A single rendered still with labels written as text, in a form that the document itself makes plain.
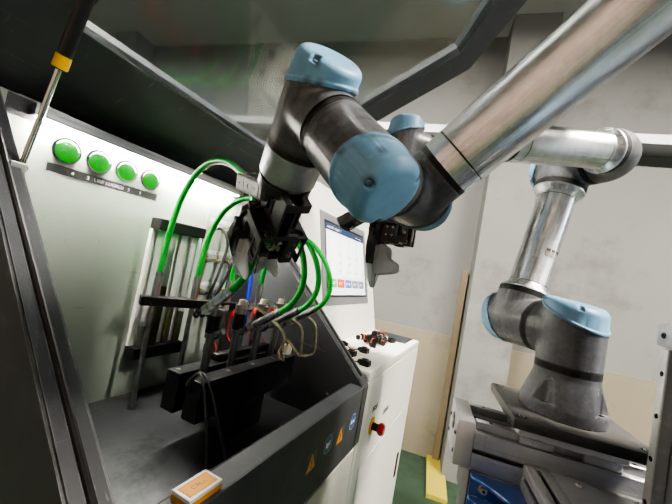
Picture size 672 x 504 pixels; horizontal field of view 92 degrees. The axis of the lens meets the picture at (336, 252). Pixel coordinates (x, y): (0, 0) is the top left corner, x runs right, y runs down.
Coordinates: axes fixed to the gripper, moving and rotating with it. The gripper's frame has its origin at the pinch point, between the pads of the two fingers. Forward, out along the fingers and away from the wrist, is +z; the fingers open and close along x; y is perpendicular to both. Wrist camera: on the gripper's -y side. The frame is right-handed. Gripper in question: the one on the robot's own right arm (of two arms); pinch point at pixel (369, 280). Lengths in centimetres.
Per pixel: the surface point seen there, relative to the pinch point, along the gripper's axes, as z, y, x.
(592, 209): -73, 79, 208
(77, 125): -20, -54, -32
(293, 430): 28.2, -4.5, -13.0
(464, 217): -57, -2, 195
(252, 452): 28.2, -5.5, -23.0
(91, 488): 23, -8, -45
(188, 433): 40, -32, -10
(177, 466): 40, -24, -19
